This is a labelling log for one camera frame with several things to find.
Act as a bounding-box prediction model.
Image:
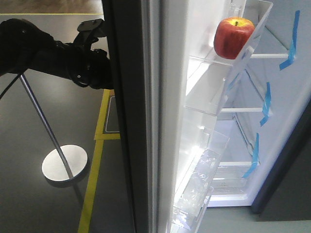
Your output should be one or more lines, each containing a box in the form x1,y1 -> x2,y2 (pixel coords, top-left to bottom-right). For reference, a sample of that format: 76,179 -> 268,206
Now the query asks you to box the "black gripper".
66,19 -> 113,89

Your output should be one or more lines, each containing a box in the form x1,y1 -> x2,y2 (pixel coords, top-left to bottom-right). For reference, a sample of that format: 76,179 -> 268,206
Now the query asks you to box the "fridge door with white liner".
102,0 -> 274,233

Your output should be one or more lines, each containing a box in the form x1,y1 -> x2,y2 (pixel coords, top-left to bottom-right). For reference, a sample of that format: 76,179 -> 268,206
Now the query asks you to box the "red yellow apple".
214,17 -> 255,60

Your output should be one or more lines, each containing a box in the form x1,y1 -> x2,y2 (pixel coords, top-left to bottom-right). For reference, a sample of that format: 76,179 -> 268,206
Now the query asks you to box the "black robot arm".
0,18 -> 113,89

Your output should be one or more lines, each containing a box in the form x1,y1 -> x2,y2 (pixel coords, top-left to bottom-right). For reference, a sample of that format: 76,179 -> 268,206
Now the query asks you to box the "dark grey fridge body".
209,0 -> 311,214

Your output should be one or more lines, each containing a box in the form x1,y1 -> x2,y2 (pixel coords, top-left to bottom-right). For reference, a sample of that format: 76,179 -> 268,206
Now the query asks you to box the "black floor sign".
104,96 -> 120,133

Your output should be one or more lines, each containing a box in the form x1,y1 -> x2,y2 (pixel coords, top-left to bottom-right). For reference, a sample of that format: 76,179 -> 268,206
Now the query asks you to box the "yellow floor tape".
0,13 -> 121,233

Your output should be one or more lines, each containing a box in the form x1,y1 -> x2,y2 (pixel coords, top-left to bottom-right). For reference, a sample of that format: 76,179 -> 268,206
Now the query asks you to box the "silver floor stand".
19,74 -> 88,183

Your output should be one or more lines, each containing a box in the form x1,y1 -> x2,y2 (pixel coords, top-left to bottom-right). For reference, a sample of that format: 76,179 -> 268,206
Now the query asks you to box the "clear upper door bin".
183,0 -> 273,116

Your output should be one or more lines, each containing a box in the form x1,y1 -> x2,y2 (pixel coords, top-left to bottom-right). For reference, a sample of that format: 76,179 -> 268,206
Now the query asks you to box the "clear door bin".
183,0 -> 273,116
173,127 -> 229,221

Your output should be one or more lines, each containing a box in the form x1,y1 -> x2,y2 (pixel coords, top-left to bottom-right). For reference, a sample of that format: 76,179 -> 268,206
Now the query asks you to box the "clear lower door bin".
173,127 -> 229,221

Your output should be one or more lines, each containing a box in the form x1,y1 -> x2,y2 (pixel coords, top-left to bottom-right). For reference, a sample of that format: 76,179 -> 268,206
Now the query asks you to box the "black camera cable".
0,72 -> 21,100

